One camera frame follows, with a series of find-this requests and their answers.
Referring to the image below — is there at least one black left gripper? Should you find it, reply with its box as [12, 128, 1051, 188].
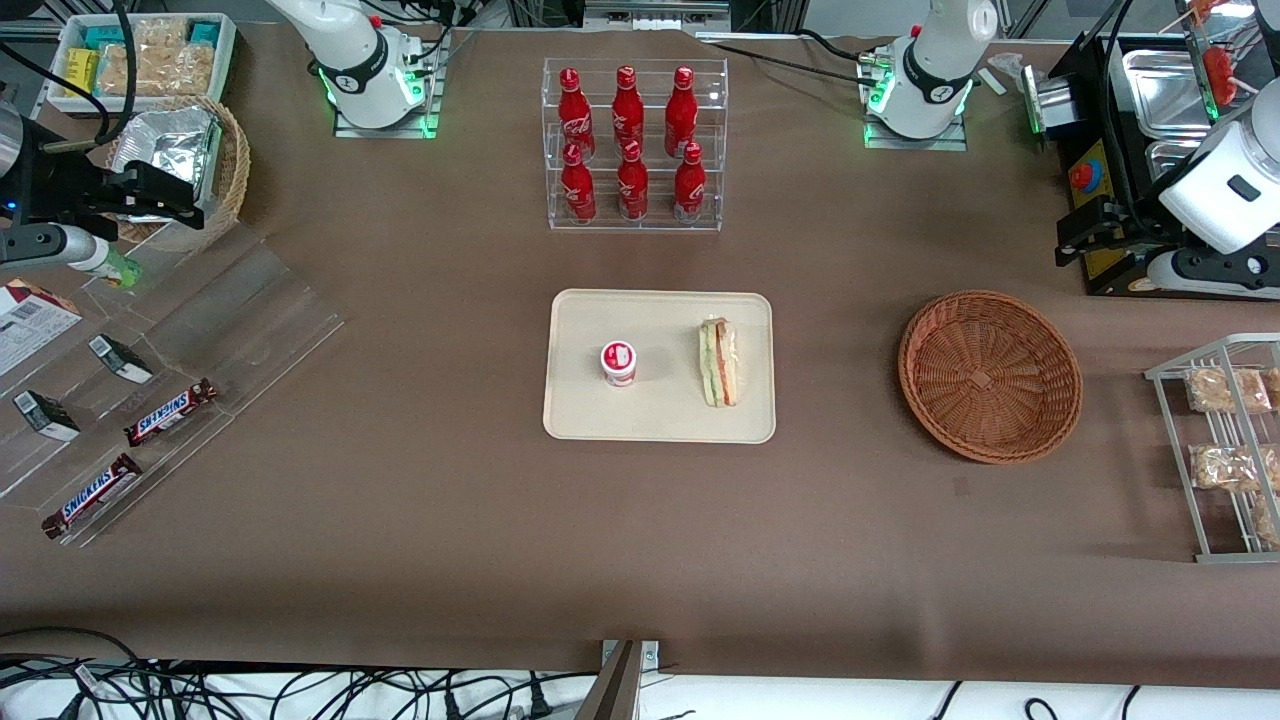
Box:
[1057, 195, 1191, 269]

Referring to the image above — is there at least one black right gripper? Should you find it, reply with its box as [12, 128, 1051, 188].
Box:
[0, 148, 207, 231]

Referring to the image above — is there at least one triangle sandwich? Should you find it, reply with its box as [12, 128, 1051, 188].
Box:
[698, 317, 741, 408]

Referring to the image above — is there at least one light brown deep wicker basket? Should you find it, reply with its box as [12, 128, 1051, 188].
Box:
[105, 95, 251, 251]

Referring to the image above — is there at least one small steel tray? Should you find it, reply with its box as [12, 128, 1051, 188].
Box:
[1145, 140, 1216, 187]

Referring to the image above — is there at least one large steel tray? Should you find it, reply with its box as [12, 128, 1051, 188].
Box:
[1122, 48, 1216, 141]

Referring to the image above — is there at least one dark brown round wicker basket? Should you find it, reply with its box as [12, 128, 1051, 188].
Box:
[897, 290, 1084, 465]

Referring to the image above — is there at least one beige plastic serving tray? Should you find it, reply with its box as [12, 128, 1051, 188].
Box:
[543, 289, 776, 444]

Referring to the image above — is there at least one yellow emergency stop box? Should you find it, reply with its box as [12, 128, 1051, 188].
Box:
[1068, 138, 1146, 283]

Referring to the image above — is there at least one silver foil bag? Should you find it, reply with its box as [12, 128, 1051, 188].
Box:
[112, 105, 223, 219]

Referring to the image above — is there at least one green white plastic bottle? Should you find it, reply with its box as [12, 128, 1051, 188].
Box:
[90, 238, 143, 290]

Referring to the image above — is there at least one silver metal device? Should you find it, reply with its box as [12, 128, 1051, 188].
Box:
[1020, 65, 1077, 137]

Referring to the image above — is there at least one black equipment station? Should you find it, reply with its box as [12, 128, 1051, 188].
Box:
[1050, 30, 1280, 298]

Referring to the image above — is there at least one clear acrylic stepped display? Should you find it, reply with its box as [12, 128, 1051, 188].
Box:
[0, 218, 346, 549]

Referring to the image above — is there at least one small black white box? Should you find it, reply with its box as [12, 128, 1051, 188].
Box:
[13, 390, 81, 442]
[88, 334, 154, 385]

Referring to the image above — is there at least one white plastic bin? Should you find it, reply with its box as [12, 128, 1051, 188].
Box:
[47, 12, 238, 101]

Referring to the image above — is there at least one red white carton box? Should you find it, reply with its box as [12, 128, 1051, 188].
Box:
[0, 280, 83, 377]

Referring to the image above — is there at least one red food on stick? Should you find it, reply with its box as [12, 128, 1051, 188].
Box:
[1200, 45, 1263, 106]

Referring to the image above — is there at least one brown snickers bar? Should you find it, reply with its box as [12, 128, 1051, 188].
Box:
[123, 378, 219, 447]
[40, 453, 144, 541]

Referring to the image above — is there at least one red cola bottle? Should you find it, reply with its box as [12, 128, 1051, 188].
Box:
[616, 140, 649, 221]
[673, 142, 707, 223]
[560, 142, 598, 224]
[665, 66, 698, 157]
[557, 67, 597, 163]
[612, 65, 646, 153]

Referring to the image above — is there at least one clear acrylic bottle rack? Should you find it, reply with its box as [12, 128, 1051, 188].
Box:
[542, 57, 729, 233]

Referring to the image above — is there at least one brown table cover sheet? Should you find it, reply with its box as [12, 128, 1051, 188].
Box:
[0, 22, 1280, 691]

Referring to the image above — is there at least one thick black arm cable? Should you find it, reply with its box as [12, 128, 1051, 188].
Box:
[40, 0, 137, 151]

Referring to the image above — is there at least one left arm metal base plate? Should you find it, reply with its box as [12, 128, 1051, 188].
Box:
[865, 40, 969, 151]

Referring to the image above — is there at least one long black cable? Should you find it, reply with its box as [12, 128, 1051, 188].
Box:
[700, 36, 883, 87]

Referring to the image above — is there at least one grey wire rack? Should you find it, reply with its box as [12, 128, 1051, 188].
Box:
[1145, 333, 1280, 564]

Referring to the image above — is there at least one grey mount bar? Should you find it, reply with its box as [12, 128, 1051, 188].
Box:
[575, 640, 643, 720]

